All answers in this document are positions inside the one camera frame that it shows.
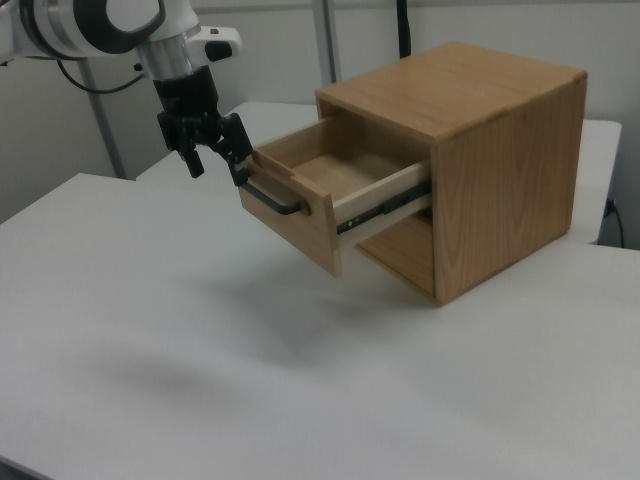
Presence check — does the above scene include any wooden cabinet box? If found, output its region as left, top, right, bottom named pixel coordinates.
left=314, top=40, right=587, bottom=307

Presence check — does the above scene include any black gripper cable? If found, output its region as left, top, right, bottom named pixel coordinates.
left=56, top=59, right=147, bottom=95

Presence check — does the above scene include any black camera stand pole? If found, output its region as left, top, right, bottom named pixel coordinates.
left=393, top=0, right=414, bottom=59

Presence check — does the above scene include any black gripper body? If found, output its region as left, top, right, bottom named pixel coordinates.
left=151, top=66, right=222, bottom=147

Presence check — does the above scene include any grey metal frame post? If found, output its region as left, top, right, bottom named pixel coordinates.
left=313, top=0, right=340, bottom=84
left=78, top=59, right=126, bottom=180

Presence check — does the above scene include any black power cable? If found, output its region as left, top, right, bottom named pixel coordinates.
left=604, top=197, right=627, bottom=249

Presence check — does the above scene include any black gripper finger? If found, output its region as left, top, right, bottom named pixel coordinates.
left=156, top=111, right=205, bottom=180
left=213, top=113, right=255, bottom=188

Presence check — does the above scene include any wooden drawer with black handle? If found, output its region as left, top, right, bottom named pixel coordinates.
left=238, top=118, right=432, bottom=278

